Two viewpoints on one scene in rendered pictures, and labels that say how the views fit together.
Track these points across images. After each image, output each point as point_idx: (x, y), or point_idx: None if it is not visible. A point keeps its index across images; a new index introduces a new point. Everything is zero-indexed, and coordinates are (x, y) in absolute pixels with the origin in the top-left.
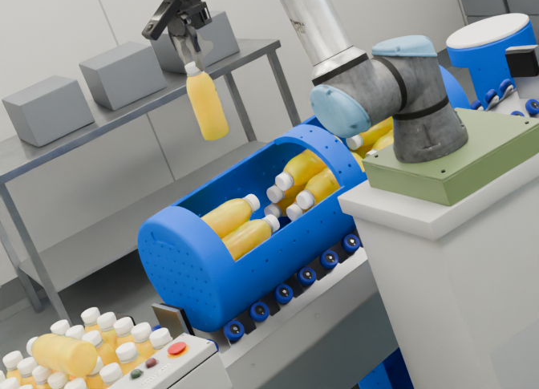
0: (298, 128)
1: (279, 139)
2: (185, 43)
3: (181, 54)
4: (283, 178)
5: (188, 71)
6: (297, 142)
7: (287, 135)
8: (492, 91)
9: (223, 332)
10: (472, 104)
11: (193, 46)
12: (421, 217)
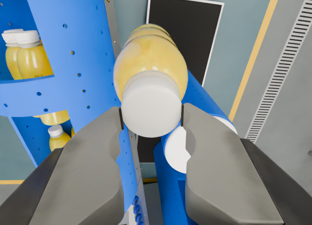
0: (28, 104)
1: (39, 79)
2: (185, 189)
3: (199, 131)
4: (13, 35)
5: (147, 78)
6: (2, 81)
7: (17, 83)
8: (133, 212)
9: None
10: (133, 202)
11: (49, 171)
12: None
